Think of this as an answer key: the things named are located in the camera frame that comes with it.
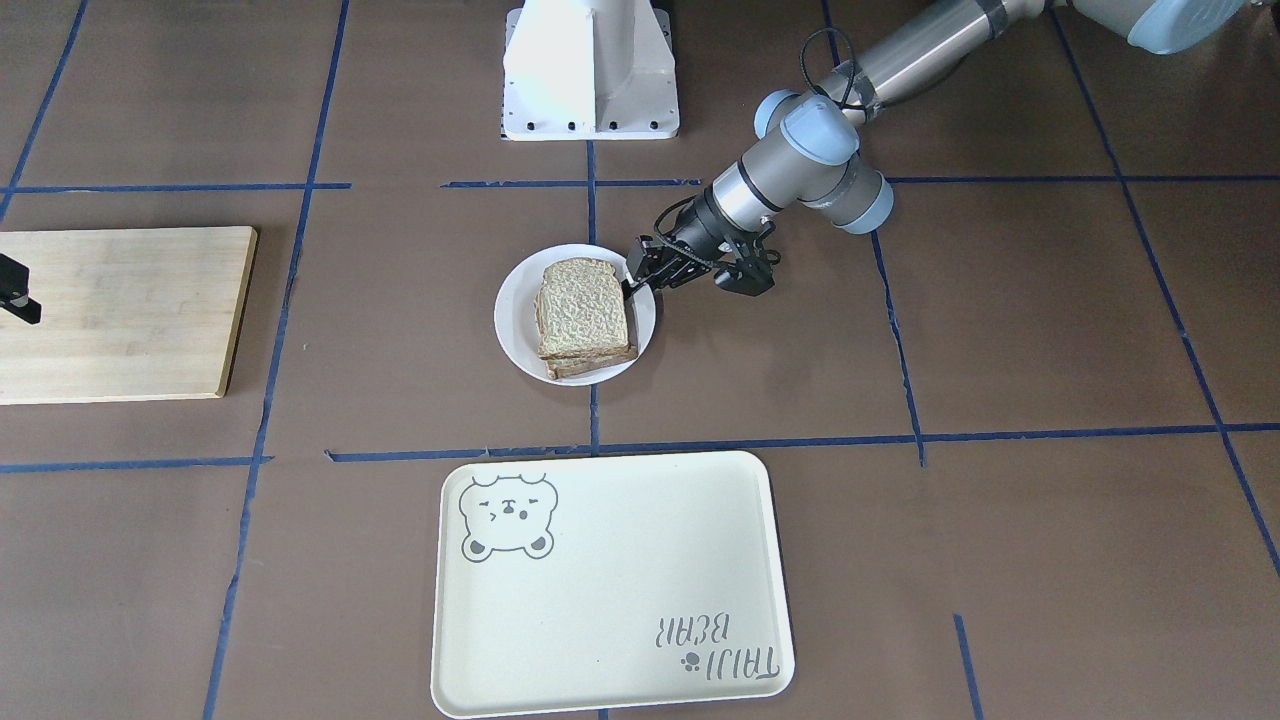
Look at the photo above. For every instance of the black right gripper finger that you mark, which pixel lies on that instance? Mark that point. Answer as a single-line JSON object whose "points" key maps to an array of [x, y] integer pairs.
{"points": [[15, 297]]}

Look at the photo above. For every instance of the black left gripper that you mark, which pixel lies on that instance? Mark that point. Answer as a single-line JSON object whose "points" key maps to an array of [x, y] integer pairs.
{"points": [[700, 229]]}

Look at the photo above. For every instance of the bread slice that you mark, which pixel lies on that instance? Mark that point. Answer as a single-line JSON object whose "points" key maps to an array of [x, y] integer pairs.
{"points": [[580, 309]]}

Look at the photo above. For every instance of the white round plate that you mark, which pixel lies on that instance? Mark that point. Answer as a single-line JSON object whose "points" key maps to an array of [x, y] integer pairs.
{"points": [[514, 313]]}

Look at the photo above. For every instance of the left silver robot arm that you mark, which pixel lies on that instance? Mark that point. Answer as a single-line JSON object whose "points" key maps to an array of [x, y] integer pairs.
{"points": [[807, 152]]}

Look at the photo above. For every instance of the bottom bread with egg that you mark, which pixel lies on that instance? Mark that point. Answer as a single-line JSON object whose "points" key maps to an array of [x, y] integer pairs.
{"points": [[560, 368]]}

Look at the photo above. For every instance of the wooden cutting board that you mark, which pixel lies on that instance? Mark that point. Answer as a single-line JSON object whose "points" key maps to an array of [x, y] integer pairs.
{"points": [[127, 314]]}

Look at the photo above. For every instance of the white mounting column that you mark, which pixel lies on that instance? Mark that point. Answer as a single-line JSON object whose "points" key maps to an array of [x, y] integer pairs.
{"points": [[589, 71]]}

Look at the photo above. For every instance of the cream bear tray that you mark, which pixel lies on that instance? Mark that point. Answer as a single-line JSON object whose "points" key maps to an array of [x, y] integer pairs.
{"points": [[608, 582]]}

